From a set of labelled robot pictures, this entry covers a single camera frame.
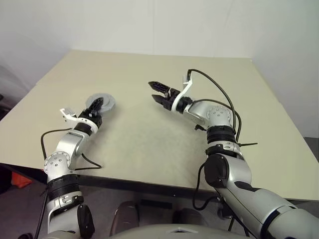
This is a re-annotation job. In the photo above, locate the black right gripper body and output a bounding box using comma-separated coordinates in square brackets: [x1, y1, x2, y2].
[161, 88, 179, 112]

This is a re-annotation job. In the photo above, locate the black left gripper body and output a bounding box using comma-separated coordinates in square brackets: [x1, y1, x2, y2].
[78, 109, 103, 128]

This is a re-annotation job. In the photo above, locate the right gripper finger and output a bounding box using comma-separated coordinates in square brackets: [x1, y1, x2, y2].
[148, 81, 172, 95]
[151, 94, 167, 109]

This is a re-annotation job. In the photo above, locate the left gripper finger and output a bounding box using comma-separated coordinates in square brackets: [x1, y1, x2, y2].
[85, 98, 105, 116]

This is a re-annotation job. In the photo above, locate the black zip tie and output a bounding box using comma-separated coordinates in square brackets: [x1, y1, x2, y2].
[234, 141, 259, 149]

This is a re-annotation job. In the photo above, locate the red orange object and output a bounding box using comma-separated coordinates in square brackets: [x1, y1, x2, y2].
[11, 173, 32, 189]

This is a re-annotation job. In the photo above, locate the dark rounded shape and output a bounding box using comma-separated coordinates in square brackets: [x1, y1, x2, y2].
[110, 201, 141, 235]

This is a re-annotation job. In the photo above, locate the grey robot torso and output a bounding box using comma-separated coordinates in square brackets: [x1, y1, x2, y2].
[109, 223, 249, 239]

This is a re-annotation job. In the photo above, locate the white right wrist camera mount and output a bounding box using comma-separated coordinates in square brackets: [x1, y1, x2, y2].
[170, 74, 194, 113]

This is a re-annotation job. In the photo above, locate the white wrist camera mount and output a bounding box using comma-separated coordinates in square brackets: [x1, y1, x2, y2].
[170, 74, 194, 113]
[59, 107, 99, 132]

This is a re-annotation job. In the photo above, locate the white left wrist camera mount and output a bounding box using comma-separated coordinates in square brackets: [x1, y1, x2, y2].
[59, 107, 99, 132]

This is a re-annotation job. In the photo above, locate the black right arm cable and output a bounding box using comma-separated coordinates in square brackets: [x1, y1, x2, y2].
[186, 69, 250, 236]

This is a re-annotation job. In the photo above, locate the black table frame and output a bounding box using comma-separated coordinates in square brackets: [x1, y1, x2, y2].
[0, 163, 236, 221]

